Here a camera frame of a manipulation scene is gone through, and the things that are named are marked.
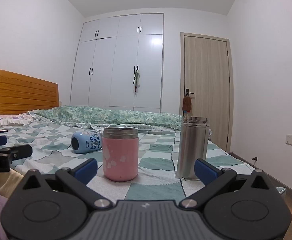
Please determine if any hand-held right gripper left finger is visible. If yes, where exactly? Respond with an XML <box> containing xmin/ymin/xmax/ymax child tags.
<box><xmin>22</xmin><ymin>158</ymin><xmax>113</xmax><ymax>209</ymax></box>

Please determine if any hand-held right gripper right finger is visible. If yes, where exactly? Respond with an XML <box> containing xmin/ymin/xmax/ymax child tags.
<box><xmin>180</xmin><ymin>158</ymin><xmax>272</xmax><ymax>209</ymax></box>

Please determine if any blue printed cup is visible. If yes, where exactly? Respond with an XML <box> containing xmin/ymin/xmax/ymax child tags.
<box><xmin>71</xmin><ymin>130</ymin><xmax>104</xmax><ymax>154</ymax></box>

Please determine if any stainless steel cup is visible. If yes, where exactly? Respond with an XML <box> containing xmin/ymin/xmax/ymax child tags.
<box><xmin>175</xmin><ymin>116</ymin><xmax>209</xmax><ymax>181</ymax></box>

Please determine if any pink steel-rimmed cup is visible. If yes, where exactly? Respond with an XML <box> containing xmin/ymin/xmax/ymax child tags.
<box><xmin>102</xmin><ymin>127</ymin><xmax>139</xmax><ymax>182</ymax></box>

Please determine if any beige mattress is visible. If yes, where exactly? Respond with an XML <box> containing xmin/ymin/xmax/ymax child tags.
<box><xmin>0</xmin><ymin>169</ymin><xmax>25</xmax><ymax>196</ymax></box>

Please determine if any purple floral pillow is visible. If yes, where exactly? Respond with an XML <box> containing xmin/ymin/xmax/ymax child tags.
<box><xmin>0</xmin><ymin>110</ymin><xmax>35</xmax><ymax>128</ymax></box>

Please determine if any checkered green bedsheet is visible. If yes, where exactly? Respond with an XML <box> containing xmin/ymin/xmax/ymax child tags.
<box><xmin>0</xmin><ymin>122</ymin><xmax>252</xmax><ymax>205</ymax></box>

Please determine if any wooden headboard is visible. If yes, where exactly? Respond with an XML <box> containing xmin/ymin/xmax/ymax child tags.
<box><xmin>0</xmin><ymin>66</ymin><xmax>59</xmax><ymax>116</ymax></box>

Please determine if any green floral quilt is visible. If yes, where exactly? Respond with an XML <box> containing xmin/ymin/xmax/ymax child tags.
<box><xmin>27</xmin><ymin>105</ymin><xmax>186</xmax><ymax>131</ymax></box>

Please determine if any brown hanging ornament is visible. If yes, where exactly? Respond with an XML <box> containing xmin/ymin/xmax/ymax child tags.
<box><xmin>182</xmin><ymin>96</ymin><xmax>193</xmax><ymax>114</ymax></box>

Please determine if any wooden door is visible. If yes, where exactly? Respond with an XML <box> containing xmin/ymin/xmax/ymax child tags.
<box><xmin>179</xmin><ymin>32</ymin><xmax>234</xmax><ymax>153</ymax></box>

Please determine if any green hanging ornament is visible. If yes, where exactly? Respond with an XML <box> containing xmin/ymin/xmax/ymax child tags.
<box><xmin>132</xmin><ymin>66</ymin><xmax>141</xmax><ymax>93</ymax></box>

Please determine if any white wardrobe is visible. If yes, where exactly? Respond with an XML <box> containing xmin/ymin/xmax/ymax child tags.
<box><xmin>70</xmin><ymin>12</ymin><xmax>165</xmax><ymax>113</ymax></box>

